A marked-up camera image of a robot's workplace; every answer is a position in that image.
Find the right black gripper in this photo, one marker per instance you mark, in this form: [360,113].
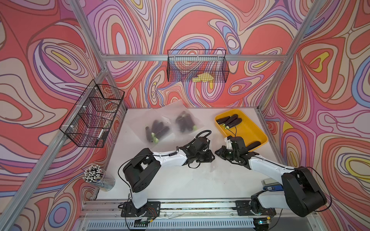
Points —
[221,150]

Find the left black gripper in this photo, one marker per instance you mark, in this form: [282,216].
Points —
[209,158]

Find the clear zip-top bag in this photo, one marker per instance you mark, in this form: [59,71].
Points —
[139,122]
[173,110]

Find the dark purple eggplant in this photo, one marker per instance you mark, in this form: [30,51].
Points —
[148,134]

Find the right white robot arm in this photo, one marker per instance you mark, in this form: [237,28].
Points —
[301,193]

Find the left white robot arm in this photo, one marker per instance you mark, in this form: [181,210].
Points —
[142,169]

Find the yellow plastic tray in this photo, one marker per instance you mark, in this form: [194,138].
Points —
[246,129]

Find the blue and white tool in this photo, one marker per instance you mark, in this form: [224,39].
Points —
[271,185]

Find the yellow item in basket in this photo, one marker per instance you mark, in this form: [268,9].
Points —
[203,77]

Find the clear cup of sticks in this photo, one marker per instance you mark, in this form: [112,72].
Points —
[98,177]

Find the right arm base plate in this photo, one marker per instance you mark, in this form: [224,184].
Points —
[252,208]

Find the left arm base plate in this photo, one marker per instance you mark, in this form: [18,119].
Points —
[150,210]

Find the back black wire basket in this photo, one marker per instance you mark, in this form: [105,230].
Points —
[185,64]

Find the black wire basket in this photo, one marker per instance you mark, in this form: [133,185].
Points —
[92,117]
[185,64]

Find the left black wire basket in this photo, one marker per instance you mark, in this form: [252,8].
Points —
[92,117]

